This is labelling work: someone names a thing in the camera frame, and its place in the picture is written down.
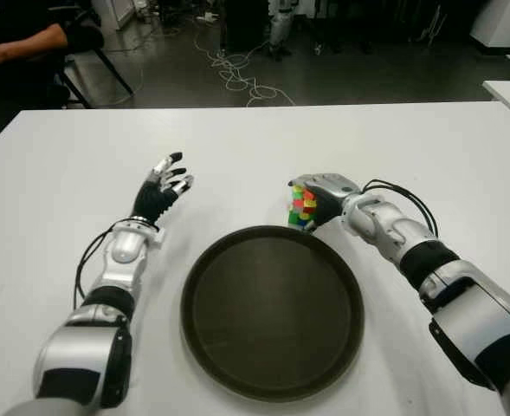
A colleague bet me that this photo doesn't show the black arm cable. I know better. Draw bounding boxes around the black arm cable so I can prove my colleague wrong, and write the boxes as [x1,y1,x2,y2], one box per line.
[74,220,121,307]
[362,179,440,237]

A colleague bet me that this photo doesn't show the dark brown round plate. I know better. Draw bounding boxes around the dark brown round plate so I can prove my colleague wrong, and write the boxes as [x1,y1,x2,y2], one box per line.
[179,224,365,400]

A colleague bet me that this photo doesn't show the black cabinet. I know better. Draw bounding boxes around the black cabinet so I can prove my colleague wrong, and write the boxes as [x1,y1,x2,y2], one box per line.
[222,0,273,52]

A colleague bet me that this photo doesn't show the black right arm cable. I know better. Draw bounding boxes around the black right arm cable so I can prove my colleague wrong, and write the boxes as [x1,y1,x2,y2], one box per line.
[362,179,440,237]

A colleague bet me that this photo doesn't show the background humanoid robot legs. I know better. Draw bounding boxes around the background humanoid robot legs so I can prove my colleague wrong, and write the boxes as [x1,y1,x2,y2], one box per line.
[267,0,297,56]

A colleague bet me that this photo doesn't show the thin white floor cable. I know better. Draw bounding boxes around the thin white floor cable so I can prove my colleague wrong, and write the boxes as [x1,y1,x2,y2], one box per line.
[98,25,169,103]

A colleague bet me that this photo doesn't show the white cabinet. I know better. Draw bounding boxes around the white cabinet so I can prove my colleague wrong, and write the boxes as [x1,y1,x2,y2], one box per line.
[90,0,145,31]

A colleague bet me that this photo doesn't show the multicoloured Rubik's cube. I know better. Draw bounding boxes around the multicoloured Rubik's cube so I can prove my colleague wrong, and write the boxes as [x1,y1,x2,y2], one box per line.
[287,184,319,231]

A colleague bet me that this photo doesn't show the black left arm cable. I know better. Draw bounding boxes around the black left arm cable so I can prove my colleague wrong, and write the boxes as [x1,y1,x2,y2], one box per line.
[74,220,121,307]

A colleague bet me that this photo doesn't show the bystander black-clothed body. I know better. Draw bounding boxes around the bystander black-clothed body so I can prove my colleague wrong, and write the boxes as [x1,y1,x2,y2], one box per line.
[0,0,105,153]

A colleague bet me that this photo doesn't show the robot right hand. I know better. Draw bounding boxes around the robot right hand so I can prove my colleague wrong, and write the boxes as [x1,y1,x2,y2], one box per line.
[287,172,363,231]

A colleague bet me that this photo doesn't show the grey metal stand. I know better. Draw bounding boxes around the grey metal stand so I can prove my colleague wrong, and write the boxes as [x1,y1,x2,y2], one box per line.
[418,2,449,44]

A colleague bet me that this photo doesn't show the tangled white floor cable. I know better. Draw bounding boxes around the tangled white floor cable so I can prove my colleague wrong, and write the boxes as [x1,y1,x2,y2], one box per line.
[193,29,297,107]

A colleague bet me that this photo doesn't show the black chair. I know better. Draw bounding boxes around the black chair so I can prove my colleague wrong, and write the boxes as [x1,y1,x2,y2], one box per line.
[53,42,134,109]

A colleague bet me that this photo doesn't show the white machine housing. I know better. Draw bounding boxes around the white machine housing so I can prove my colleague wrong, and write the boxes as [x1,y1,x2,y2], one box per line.
[468,0,510,49]

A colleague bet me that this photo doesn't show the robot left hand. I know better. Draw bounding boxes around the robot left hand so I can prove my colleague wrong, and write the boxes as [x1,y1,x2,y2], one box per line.
[132,151,195,226]

